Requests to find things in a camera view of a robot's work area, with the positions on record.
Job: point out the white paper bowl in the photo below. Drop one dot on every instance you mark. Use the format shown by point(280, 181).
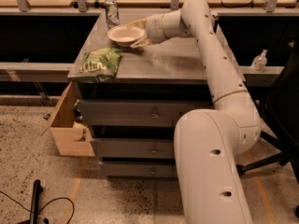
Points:
point(125, 36)

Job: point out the grey drawer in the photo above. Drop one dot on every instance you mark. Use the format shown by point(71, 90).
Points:
point(136, 113)
point(139, 169)
point(132, 148)

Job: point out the cardboard box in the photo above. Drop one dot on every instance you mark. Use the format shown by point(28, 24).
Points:
point(71, 138)

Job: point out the black office chair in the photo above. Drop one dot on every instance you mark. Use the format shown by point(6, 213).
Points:
point(280, 111)

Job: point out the middle grey drawer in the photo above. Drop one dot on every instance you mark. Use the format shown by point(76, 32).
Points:
point(132, 148)

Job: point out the clear sanitizer bottle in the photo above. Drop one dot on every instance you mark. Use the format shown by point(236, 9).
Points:
point(259, 62)

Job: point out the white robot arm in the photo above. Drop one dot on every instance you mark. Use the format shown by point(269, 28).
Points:
point(206, 141)

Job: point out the black stand pole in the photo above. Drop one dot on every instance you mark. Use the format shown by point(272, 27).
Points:
point(37, 190)

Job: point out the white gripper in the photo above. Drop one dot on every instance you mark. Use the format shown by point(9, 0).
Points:
point(154, 29)

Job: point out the top grey drawer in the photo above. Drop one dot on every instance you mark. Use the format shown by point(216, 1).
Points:
point(136, 113)

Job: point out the bottom grey drawer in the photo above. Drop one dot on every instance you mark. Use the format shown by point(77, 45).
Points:
point(139, 169)

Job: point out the silver redbull can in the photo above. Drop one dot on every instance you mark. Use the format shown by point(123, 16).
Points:
point(112, 13)

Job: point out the gold brown soda can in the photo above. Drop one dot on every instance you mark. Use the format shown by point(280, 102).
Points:
point(215, 17)

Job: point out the grey drawer cabinet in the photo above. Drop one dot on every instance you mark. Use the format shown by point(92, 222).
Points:
point(169, 71)

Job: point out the green chip bag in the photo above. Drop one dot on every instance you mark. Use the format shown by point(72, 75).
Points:
point(101, 64)

